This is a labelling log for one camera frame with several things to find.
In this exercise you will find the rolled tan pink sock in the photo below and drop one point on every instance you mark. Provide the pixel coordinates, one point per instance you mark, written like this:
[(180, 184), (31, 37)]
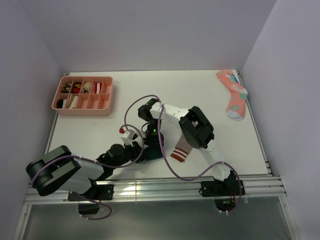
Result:
[(86, 89)]

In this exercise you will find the rolled dark red sock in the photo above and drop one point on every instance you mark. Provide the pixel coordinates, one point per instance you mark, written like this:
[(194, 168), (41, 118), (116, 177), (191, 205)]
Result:
[(76, 88)]

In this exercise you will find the aluminium rail frame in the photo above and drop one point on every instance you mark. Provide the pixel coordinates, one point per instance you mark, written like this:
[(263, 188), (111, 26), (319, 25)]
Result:
[(149, 202)]

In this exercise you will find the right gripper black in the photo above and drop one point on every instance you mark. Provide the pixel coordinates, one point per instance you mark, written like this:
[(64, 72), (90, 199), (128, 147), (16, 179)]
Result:
[(150, 140)]

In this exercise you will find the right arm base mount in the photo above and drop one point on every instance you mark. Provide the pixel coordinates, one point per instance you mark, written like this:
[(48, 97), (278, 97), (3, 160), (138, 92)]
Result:
[(216, 188)]

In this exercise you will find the dark green patterned sock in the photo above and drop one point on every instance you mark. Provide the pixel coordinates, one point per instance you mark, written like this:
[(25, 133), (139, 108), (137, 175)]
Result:
[(153, 154)]

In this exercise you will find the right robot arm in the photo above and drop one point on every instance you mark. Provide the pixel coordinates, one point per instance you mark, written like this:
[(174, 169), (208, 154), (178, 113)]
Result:
[(197, 132)]

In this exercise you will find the rolled beige sock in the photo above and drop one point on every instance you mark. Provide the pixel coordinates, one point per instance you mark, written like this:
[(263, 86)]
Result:
[(73, 100)]

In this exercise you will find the rolled black white sock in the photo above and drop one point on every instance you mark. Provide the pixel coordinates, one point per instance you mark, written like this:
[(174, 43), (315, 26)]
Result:
[(61, 103)]

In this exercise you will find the pink patterned sock pair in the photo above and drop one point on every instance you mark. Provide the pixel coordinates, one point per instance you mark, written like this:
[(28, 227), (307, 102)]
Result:
[(236, 108)]

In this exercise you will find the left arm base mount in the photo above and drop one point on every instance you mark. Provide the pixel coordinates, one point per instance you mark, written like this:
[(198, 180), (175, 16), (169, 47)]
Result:
[(91, 202)]

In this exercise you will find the rolled brown black sock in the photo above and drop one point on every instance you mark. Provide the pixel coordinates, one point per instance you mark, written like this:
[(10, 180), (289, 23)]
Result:
[(66, 88)]

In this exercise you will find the rolled red white sock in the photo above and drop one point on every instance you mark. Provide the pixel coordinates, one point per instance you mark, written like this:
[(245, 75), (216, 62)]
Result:
[(97, 87)]

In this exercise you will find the pink divided organizer tray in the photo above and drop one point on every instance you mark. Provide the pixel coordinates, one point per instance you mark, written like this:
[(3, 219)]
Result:
[(88, 104)]

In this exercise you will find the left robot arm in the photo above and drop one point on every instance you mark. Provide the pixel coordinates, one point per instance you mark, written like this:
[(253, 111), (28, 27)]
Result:
[(60, 169)]

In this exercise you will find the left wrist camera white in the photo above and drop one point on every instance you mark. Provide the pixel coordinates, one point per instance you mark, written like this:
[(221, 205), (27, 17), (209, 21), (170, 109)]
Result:
[(127, 136)]

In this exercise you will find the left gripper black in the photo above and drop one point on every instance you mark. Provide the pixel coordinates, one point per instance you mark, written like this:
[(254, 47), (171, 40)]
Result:
[(136, 150)]

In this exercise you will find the taupe sock red striped cuff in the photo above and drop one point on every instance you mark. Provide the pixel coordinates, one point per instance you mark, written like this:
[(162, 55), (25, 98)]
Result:
[(182, 149)]

